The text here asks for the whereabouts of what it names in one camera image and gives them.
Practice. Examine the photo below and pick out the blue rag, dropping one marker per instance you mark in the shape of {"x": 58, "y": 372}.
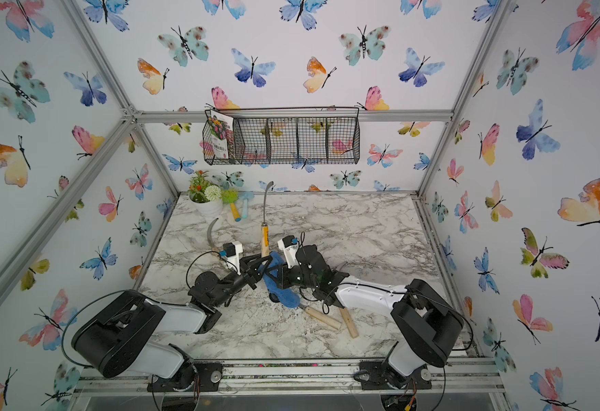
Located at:
{"x": 274, "y": 279}

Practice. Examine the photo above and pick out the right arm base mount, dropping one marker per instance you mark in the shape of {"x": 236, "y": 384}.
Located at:
{"x": 379, "y": 375}

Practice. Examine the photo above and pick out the potted artificial plant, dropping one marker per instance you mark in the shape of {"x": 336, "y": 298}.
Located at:
{"x": 206, "y": 195}

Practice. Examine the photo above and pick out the green yellow toy brush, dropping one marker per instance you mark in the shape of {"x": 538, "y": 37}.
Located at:
{"x": 230, "y": 197}

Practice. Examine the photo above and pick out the black wire basket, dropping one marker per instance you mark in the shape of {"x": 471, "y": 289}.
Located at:
{"x": 292, "y": 136}

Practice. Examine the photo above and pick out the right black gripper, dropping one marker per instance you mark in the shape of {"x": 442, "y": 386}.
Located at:
{"x": 282, "y": 272}

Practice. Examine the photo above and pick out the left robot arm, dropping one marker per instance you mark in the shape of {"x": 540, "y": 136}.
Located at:
{"x": 119, "y": 338}

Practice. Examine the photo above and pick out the aluminium front rail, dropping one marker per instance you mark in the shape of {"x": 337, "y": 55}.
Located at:
{"x": 286, "y": 377}

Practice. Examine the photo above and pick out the sickle wooden handle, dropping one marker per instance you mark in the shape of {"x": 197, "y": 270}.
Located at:
{"x": 210, "y": 237}
{"x": 350, "y": 325}
{"x": 265, "y": 247}
{"x": 321, "y": 317}

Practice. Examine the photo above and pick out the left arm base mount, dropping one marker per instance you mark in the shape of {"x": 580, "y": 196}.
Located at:
{"x": 193, "y": 376}

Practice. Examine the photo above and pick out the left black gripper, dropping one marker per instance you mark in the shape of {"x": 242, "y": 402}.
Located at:
{"x": 248, "y": 274}

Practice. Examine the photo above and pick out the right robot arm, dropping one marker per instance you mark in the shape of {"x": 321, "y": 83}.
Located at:
{"x": 429, "y": 326}

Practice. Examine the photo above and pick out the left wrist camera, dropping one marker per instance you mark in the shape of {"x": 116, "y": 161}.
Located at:
{"x": 231, "y": 254}

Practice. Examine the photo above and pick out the colourful booklet in basket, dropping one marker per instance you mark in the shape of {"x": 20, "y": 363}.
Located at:
{"x": 220, "y": 133}

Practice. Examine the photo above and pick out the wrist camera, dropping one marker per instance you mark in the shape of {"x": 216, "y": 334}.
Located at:
{"x": 289, "y": 245}
{"x": 231, "y": 254}

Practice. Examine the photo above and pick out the light blue toy tool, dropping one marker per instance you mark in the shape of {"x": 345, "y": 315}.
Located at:
{"x": 246, "y": 197}

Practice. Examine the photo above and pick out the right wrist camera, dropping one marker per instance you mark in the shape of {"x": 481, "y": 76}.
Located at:
{"x": 289, "y": 245}

